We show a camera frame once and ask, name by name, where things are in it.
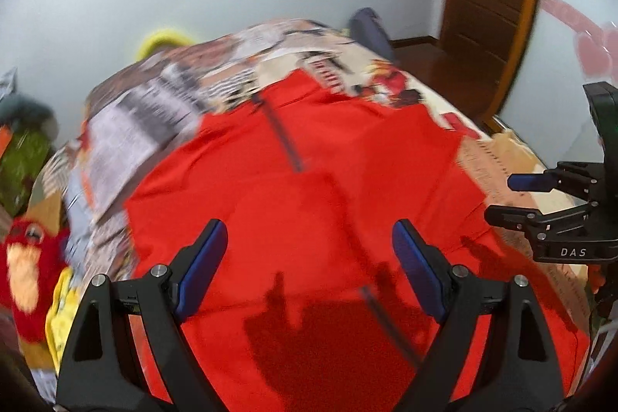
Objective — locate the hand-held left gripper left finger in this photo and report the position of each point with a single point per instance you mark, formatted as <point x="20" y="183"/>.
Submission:
<point x="203" y="265"/>

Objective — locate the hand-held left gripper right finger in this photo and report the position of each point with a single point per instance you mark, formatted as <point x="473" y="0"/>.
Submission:
<point x="416" y="265"/>

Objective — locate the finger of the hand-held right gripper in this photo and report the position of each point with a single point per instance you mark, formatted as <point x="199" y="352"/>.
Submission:
<point x="528" y="182"/>
<point x="512" y="217"/>

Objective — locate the red garment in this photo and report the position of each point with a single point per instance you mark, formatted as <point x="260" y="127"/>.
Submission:
<point x="299" y="219"/>

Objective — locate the yellow plush toy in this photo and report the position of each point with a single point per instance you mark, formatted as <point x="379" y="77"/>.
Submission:
<point x="62" y="320"/>

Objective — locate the newspaper print bed blanket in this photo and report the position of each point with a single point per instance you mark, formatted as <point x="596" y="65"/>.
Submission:
<point x="145" y="112"/>

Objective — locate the red plush toy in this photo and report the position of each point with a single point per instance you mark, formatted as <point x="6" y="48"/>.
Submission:
<point x="29" y="262"/>

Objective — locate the brown wooden door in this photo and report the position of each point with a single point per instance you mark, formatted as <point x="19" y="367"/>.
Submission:
<point x="487" y="6"/>

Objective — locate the dark blue cushion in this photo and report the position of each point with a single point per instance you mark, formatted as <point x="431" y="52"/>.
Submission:
<point x="369" y="33"/>

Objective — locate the yellow round object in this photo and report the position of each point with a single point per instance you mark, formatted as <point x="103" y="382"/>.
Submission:
<point x="161" y="39"/>

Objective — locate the pink wall decoration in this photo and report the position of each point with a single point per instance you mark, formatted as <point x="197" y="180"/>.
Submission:
<point x="591" y="45"/>

